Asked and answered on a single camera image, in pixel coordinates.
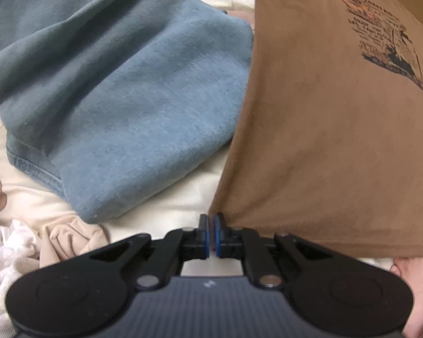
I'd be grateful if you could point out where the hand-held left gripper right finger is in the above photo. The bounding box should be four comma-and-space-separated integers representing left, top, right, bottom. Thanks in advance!
213, 212, 339, 290

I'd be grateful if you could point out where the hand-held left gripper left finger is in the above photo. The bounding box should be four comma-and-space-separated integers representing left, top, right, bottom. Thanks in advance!
88, 214, 211, 291

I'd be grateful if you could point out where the brown printed t-shirt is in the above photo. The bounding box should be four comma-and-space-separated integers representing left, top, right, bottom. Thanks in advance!
208, 0, 423, 259

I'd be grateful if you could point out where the cream bear printed blanket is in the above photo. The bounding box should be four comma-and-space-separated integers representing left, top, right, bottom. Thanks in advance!
0, 0, 395, 279

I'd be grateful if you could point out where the beige crumpled cloth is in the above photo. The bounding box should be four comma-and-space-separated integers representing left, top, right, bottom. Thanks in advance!
39, 215, 111, 270

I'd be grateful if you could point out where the blue-grey garment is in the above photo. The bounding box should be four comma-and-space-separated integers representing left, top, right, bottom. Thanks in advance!
0, 0, 254, 224

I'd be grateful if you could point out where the white fluffy cloth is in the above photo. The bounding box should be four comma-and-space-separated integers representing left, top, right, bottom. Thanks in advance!
0, 218, 38, 338

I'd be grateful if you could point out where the person's bare leg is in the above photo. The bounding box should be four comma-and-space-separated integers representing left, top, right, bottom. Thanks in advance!
389, 253, 423, 338

